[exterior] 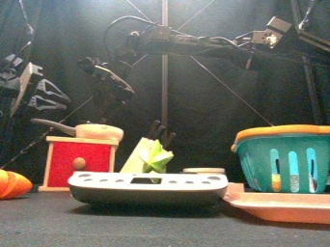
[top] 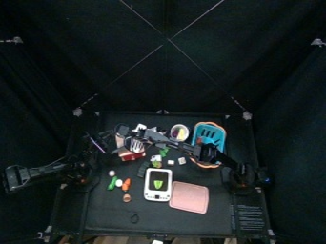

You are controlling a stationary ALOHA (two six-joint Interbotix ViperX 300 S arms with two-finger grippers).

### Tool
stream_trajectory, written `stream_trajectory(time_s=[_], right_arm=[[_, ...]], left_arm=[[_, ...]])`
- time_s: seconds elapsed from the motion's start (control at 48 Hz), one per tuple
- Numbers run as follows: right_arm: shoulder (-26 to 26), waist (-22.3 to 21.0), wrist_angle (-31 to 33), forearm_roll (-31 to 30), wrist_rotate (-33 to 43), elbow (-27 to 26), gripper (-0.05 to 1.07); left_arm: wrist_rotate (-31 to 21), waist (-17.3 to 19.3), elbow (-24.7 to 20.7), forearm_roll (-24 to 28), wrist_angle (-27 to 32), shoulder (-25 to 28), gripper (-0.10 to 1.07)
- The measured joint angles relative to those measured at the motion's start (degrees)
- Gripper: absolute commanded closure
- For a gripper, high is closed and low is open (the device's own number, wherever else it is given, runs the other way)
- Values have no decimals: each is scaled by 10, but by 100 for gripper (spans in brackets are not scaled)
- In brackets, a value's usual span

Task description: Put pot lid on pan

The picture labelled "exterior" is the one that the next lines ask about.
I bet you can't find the round beige tin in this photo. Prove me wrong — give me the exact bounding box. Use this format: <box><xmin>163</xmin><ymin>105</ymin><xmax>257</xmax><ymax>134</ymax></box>
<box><xmin>182</xmin><ymin>167</ymin><xmax>227</xmax><ymax>176</ymax></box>

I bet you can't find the white pan grey handle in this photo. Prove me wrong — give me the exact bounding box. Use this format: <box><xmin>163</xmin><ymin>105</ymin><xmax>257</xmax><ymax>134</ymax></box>
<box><xmin>30</xmin><ymin>118</ymin><xmax>126</xmax><ymax>143</ymax></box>

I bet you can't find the teal basket orange rim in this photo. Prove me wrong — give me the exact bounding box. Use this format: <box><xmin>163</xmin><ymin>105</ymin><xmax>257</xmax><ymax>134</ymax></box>
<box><xmin>230</xmin><ymin>123</ymin><xmax>330</xmax><ymax>195</ymax></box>

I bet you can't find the orange plastic tray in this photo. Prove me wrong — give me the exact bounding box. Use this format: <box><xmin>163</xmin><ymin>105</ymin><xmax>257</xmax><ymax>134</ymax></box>
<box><xmin>223</xmin><ymin>181</ymin><xmax>330</xmax><ymax>225</ymax></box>

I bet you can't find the grey white toy tray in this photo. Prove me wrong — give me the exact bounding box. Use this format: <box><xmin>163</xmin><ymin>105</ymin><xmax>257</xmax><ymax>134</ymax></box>
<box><xmin>67</xmin><ymin>171</ymin><xmax>230</xmax><ymax>206</ymax></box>

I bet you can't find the green toy lettuce leaf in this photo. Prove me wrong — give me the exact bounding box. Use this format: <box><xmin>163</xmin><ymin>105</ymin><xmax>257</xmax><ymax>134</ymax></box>
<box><xmin>138</xmin><ymin>141</ymin><xmax>158</xmax><ymax>176</ymax></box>
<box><xmin>147</xmin><ymin>139</ymin><xmax>175</xmax><ymax>174</ymax></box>

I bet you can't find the orange toy food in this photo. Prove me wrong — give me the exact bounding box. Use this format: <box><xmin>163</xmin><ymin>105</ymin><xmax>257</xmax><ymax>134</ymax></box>
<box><xmin>0</xmin><ymin>169</ymin><xmax>35</xmax><ymax>201</ymax></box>

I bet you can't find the vertical metal frame pole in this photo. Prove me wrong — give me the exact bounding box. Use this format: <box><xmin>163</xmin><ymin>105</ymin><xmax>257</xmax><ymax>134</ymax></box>
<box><xmin>160</xmin><ymin>0</ymin><xmax>170</xmax><ymax>138</ymax></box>

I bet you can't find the red wooden drawer box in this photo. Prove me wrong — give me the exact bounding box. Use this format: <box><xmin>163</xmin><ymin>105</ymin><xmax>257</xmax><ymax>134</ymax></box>
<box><xmin>38</xmin><ymin>135</ymin><xmax>120</xmax><ymax>193</ymax></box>

